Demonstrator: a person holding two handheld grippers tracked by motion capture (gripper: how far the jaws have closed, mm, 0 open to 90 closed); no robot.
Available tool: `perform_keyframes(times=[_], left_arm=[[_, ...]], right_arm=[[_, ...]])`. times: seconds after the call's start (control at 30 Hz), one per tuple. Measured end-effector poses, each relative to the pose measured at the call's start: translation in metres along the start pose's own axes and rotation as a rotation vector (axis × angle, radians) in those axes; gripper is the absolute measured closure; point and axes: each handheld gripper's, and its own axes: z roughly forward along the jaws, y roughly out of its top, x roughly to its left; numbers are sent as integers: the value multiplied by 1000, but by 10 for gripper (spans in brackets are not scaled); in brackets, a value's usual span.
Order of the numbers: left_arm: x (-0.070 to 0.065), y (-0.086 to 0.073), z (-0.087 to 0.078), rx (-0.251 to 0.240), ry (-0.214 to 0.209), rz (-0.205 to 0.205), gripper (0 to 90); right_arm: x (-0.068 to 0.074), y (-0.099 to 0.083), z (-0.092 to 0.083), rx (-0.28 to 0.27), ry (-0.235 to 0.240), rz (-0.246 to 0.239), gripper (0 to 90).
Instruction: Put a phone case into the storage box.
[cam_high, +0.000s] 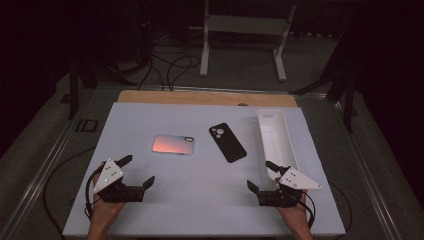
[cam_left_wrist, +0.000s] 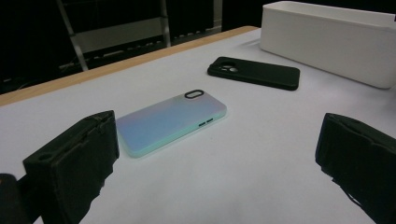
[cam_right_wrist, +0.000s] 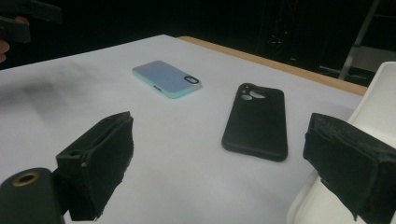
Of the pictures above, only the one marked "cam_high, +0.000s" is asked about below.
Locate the black tripod stand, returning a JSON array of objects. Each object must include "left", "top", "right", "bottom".
[
  {"left": 293, "top": 19, "right": 359, "bottom": 133},
  {"left": 68, "top": 56, "right": 138, "bottom": 120}
]

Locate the hand-held gripper cable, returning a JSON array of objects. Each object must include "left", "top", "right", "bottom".
[
  {"left": 84, "top": 164, "right": 105, "bottom": 221},
  {"left": 293, "top": 189, "right": 317, "bottom": 231}
]

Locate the right hand-held gripper cable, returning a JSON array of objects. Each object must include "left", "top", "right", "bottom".
[{"left": 293, "top": 189, "right": 317, "bottom": 231}]

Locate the person's left hand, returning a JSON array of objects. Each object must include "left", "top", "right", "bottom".
[{"left": 89, "top": 173, "right": 128, "bottom": 231}]

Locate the left hand-held gripper cable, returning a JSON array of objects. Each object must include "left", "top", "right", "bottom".
[{"left": 84, "top": 164, "right": 105, "bottom": 221}]

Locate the white metal stand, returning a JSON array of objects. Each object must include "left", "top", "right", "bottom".
[{"left": 199, "top": 0, "right": 298, "bottom": 83}]

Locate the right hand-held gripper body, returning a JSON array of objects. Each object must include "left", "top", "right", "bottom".
[{"left": 257, "top": 166, "right": 324, "bottom": 208}]

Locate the iridescent translucent phone case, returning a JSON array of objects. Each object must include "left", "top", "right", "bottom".
[{"left": 151, "top": 134, "right": 196, "bottom": 156}]

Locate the black looped floor cable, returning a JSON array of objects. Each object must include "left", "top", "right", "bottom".
[{"left": 165, "top": 54, "right": 202, "bottom": 92}]

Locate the person's right hand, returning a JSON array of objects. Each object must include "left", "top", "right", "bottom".
[{"left": 275, "top": 176, "right": 312, "bottom": 231}]

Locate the long white plastic tray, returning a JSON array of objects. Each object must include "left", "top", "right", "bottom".
[{"left": 256, "top": 109, "right": 300, "bottom": 192}]

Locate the metal floor rail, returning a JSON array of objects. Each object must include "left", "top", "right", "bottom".
[
  {"left": 0, "top": 89, "right": 101, "bottom": 240},
  {"left": 329, "top": 99, "right": 403, "bottom": 240}
]

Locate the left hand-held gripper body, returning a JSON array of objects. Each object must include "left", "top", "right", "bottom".
[{"left": 93, "top": 158, "right": 147, "bottom": 204}]

